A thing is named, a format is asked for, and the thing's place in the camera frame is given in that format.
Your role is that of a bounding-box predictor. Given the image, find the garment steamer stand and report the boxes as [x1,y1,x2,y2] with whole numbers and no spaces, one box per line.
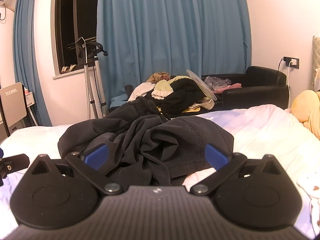
[64,37,108,119]

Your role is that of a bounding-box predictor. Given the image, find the yellow plush toy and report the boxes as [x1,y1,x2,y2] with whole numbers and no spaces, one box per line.
[291,90,320,140]

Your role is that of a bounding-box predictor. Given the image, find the white garment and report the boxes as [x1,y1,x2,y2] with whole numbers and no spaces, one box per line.
[127,82,155,103]

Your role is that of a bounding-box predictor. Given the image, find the black sofa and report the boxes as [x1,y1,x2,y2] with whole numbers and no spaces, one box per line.
[109,66,290,117]

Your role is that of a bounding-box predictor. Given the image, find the brown patterned garment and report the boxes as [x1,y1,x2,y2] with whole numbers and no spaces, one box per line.
[146,72,170,83]

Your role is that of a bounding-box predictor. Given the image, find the clear plastic disc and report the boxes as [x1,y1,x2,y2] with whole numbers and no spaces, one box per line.
[186,69,217,101]

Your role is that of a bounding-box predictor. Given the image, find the blue cloth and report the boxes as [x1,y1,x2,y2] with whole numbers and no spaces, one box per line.
[110,95,130,108]

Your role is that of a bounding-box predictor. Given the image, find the black pants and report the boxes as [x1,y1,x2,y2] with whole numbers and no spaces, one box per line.
[57,96,234,185]

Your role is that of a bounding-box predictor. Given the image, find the cream cloth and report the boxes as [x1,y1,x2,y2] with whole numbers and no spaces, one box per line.
[189,99,215,110]

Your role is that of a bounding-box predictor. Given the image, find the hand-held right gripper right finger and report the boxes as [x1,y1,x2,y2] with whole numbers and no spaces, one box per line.
[191,144,282,196]

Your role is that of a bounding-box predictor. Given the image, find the black garment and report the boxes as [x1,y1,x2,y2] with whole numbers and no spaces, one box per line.
[146,78,212,114]

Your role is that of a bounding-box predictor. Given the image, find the dark window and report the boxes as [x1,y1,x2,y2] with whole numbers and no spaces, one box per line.
[51,0,99,80]

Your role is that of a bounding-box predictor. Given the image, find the narrow blue curtain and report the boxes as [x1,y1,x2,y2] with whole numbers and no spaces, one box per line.
[12,0,53,127]

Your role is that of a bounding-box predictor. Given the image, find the wall socket with chargers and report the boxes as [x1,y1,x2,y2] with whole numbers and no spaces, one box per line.
[283,57,300,68]

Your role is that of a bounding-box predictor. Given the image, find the clear plastic bag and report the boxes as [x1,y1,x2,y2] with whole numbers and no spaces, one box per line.
[204,76,232,90]

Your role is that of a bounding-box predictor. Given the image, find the white charger cable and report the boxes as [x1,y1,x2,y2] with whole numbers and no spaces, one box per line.
[287,65,292,108]

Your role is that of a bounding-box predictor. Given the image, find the pale yellow fluffy garment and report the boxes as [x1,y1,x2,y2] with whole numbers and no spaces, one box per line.
[152,80,174,100]

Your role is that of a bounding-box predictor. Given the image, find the beige chair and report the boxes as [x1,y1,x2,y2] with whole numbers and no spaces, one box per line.
[0,82,27,137]

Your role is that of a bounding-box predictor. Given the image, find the white spotted blanket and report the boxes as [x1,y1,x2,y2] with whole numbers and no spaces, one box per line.
[296,171,320,230]

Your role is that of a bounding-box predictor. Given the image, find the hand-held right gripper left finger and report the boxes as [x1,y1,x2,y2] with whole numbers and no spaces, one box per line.
[32,143,124,196]

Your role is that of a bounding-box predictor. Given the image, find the pink cloth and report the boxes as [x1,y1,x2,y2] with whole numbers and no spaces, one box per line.
[212,84,243,94]

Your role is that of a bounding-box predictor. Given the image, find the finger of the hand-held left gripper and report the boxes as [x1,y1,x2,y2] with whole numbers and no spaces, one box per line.
[0,154,30,187]

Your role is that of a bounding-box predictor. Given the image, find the white bed cover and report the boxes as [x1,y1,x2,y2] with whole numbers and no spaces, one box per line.
[0,104,320,240]

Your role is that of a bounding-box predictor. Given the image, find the brown cloth on windowsill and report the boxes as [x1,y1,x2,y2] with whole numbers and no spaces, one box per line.
[61,64,77,75]

